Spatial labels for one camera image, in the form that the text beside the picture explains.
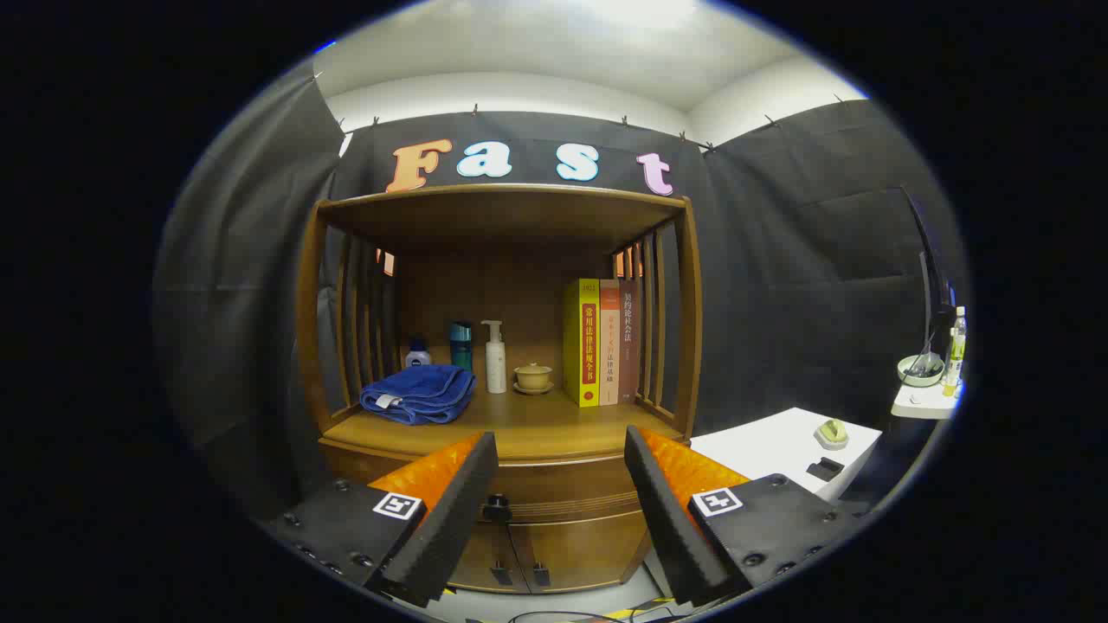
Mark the blue folded towel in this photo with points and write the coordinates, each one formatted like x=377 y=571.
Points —
x=420 y=394

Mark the orange and white book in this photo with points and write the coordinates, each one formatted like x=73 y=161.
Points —
x=608 y=346

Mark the yellow lidded teacup with saucer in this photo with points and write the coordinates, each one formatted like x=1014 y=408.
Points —
x=532 y=378

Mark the wooden countertop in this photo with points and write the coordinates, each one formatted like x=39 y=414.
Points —
x=537 y=428

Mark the clear plastic drink bottle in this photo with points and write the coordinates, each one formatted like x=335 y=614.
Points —
x=956 y=350

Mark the small black block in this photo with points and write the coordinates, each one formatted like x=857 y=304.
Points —
x=824 y=469

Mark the thick yellow book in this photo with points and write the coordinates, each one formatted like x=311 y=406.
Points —
x=582 y=346

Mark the brown wooden drawer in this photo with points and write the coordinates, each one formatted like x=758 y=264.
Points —
x=563 y=489

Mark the brown book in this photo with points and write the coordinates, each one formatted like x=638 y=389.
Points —
x=629 y=346

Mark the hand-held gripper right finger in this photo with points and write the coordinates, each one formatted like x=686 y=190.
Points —
x=671 y=519

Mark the pale green bowl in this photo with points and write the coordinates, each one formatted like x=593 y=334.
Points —
x=919 y=374

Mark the small white blue-capped bottle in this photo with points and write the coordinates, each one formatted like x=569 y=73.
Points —
x=417 y=356

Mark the white side cabinet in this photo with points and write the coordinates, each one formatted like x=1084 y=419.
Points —
x=770 y=446

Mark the teal bottle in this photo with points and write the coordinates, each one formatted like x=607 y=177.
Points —
x=460 y=346

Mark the white pump bottle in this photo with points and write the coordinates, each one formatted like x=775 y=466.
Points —
x=495 y=363

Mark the white side table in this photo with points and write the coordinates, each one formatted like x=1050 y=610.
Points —
x=922 y=402

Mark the brown wooden cabinet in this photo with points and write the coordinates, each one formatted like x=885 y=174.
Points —
x=519 y=216

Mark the green tape dispenser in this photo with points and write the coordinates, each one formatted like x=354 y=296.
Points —
x=832 y=433

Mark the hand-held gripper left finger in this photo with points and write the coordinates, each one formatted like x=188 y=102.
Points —
x=450 y=519

